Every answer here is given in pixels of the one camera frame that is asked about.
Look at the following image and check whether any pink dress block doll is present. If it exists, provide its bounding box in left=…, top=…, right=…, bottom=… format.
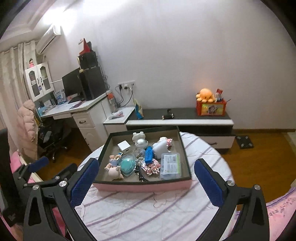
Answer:
left=159, top=137, right=173, bottom=148

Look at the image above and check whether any clear box with green label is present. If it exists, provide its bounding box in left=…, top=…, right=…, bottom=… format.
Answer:
left=160, top=153, right=182, bottom=180

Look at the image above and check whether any pink patterned round item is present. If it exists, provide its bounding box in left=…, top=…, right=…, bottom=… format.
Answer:
left=141, top=159, right=161, bottom=176

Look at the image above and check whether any white power adapter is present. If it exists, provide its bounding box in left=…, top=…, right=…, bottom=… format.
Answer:
left=117, top=141, right=132, bottom=155

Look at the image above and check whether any white hutch cabinet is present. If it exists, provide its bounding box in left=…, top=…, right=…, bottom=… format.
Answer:
left=23, top=62, right=54, bottom=101

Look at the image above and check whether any black office chair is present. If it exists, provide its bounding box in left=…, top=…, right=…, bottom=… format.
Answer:
left=38, top=120, right=68, bottom=163

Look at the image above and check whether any low black white tv bench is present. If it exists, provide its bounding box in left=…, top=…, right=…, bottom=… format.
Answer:
left=126, top=108, right=235, bottom=150

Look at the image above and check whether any black floor scale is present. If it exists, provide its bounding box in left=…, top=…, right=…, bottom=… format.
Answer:
left=235, top=135, right=254, bottom=149

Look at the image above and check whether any pink puffer jacket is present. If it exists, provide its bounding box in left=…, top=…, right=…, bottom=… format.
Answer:
left=16, top=99, right=38, bottom=160

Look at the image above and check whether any small pig doll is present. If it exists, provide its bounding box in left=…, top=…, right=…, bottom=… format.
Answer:
left=104, top=154, right=124, bottom=181

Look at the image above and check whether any black speaker on tower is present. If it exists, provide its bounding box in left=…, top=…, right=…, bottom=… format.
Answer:
left=78, top=51, right=98, bottom=69

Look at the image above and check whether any blue patterned bag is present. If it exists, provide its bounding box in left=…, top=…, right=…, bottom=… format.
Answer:
left=133, top=99, right=144, bottom=120

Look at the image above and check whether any white striped table cover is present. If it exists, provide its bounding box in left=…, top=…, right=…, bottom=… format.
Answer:
left=75, top=131, right=234, bottom=241

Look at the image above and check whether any teal brush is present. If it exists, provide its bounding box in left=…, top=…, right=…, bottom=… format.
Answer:
left=119, top=155, right=136, bottom=177

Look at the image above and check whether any red toy crate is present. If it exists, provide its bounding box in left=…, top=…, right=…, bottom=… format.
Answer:
left=196, top=100, right=227, bottom=116

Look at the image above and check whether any clear acrylic music box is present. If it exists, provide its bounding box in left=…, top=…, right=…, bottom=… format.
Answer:
left=135, top=149, right=145, bottom=159

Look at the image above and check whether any orange cap water bottle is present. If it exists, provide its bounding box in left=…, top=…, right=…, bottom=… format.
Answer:
left=107, top=92, right=118, bottom=113

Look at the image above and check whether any white desk with drawers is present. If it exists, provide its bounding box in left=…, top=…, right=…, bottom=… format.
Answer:
left=41, top=90, right=111, bottom=151

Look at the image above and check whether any wall power strip outlet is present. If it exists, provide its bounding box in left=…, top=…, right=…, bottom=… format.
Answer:
left=117, top=80, right=135, bottom=88

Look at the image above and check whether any white bedside cabinet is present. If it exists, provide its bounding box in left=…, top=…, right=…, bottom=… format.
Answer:
left=103, top=107, right=134, bottom=134

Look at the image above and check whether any pink black storage box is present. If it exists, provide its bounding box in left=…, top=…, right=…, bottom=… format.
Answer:
left=93, top=126, right=192, bottom=192

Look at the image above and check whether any beige curtain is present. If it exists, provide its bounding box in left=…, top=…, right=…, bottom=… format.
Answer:
left=1, top=40, right=37, bottom=151

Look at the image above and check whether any black computer monitor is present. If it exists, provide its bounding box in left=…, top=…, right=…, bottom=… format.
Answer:
left=62, top=68, right=84, bottom=103

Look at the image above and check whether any colourful snack packet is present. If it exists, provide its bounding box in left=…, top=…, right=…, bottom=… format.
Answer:
left=144, top=146, right=154, bottom=165

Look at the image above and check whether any orange octopus plush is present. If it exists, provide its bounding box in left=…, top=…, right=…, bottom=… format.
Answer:
left=196, top=88, right=215, bottom=103

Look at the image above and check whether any white air conditioner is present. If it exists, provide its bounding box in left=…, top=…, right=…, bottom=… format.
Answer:
left=36, top=25, right=62, bottom=55

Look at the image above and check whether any white rounded device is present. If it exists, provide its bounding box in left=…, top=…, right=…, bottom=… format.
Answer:
left=152, top=140, right=170, bottom=159

